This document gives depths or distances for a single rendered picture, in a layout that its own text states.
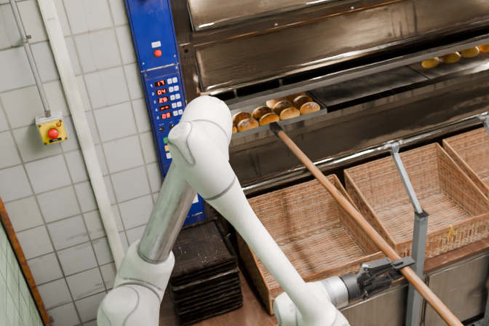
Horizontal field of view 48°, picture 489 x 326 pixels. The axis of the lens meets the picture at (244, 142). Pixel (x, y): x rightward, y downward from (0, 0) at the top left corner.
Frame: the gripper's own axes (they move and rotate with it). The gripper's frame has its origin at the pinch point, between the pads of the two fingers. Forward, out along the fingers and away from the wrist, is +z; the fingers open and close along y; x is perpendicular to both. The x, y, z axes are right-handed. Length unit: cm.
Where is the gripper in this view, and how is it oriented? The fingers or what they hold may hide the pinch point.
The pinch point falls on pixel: (402, 267)
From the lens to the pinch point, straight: 175.3
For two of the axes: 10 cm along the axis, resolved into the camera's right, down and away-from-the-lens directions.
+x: 3.5, 4.5, -8.2
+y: 0.9, 8.6, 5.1
